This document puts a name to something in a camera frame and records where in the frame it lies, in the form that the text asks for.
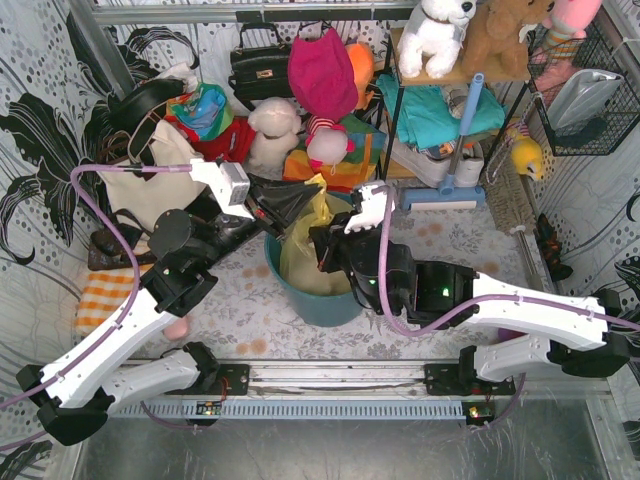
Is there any yellow plastic trash bag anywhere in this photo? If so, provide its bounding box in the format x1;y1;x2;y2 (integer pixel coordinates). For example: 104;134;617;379
279;174;351;296

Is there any teal plastic trash bin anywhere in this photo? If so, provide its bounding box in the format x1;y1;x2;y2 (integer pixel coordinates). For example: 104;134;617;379
265;235;362;327

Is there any light blue floor squeegee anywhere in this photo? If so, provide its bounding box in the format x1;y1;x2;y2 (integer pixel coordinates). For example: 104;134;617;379
401;72;485;211

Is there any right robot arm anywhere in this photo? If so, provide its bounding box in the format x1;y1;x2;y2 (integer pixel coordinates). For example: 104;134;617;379
309;214;639;384

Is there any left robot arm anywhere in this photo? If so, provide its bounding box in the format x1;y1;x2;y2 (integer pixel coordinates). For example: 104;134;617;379
16;165;324;446

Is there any red fabric bag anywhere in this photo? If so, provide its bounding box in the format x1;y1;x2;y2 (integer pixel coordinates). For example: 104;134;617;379
191;117;256;163

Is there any rainbow striped fabric bag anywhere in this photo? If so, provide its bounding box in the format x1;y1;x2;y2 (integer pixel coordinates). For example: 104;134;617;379
282;115;387;193

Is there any cream canvas tote bag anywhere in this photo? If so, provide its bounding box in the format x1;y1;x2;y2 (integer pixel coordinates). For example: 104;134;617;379
95;119;212;234

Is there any colourful cartoon fabric bag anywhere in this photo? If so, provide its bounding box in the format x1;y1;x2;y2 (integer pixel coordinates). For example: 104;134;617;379
164;83;234;142

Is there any magenta fabric bag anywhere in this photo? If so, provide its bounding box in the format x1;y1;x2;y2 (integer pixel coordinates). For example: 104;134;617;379
288;27;358;122

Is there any pink round plush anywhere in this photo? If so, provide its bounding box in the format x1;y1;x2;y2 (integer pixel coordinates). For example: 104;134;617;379
306;125;355;170

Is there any white fluffy plush sheep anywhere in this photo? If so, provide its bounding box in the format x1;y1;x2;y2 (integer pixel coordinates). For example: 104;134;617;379
248;97;302;168

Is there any pink foam roller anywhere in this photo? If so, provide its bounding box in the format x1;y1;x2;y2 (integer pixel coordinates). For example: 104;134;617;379
163;316;190;341

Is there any black leather handbag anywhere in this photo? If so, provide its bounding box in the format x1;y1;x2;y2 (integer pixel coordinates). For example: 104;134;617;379
228;22;294;111

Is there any white sneaker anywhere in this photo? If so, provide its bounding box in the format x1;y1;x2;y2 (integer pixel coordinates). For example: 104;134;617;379
454;142;484;188

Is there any orange checkered cloth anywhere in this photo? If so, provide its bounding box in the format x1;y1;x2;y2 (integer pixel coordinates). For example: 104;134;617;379
74;268;134;336

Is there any teal folded cloth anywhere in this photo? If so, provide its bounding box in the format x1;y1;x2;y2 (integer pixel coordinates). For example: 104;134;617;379
396;86;505;149

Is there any black round hat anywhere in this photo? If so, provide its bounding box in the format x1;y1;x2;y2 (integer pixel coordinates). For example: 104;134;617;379
108;78;185;133

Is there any orange plush toy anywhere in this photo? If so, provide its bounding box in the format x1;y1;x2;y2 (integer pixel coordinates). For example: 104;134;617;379
346;43;374;110

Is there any dark patterned cloth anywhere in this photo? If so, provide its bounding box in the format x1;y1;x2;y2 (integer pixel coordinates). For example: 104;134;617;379
534;213;573;282

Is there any yellow plush duck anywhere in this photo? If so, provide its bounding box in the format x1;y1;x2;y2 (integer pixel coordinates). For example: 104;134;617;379
506;124;543;181

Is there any wooden shelf rack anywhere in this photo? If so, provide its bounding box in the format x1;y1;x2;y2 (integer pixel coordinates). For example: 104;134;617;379
376;28;531;180

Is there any white plush dog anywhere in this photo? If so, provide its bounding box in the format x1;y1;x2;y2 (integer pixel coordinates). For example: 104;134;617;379
398;0;477;79

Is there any brown teddy bear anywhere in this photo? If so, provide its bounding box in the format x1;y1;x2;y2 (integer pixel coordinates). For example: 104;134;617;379
461;0;555;77

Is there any silver foil pouch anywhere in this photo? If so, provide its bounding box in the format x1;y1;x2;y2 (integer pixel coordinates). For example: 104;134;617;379
547;69;624;130

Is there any pink plush toy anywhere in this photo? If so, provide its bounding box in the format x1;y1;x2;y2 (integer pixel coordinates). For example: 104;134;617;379
542;0;602;49

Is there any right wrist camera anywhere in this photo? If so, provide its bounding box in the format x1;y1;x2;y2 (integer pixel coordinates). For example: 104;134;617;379
344;180;395;234

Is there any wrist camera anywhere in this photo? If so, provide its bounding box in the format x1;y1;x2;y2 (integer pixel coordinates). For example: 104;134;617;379
190;159;254;220
344;180;395;234

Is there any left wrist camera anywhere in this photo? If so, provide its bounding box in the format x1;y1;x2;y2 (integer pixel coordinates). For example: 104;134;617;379
190;159;254;220

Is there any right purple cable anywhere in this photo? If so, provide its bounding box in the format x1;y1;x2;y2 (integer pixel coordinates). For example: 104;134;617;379
379;187;640;429

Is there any purple cable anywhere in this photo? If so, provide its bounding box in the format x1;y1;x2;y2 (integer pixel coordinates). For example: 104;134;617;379
0;163;201;451
379;187;640;429

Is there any brown leather strap bag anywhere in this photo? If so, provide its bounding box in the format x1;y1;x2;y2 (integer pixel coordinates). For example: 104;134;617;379
88;131;151;271

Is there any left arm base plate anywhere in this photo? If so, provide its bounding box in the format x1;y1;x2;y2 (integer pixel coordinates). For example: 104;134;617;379
166;363;250;396

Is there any long handled brush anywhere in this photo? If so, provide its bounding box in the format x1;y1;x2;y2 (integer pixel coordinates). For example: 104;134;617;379
482;160;544;291

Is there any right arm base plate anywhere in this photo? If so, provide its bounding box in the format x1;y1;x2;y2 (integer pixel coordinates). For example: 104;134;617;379
424;363;516;396

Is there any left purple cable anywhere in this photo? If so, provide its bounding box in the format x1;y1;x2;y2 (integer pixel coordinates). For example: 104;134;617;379
0;163;201;451

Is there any black wire basket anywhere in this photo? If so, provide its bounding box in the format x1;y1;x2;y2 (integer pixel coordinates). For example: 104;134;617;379
528;24;639;156

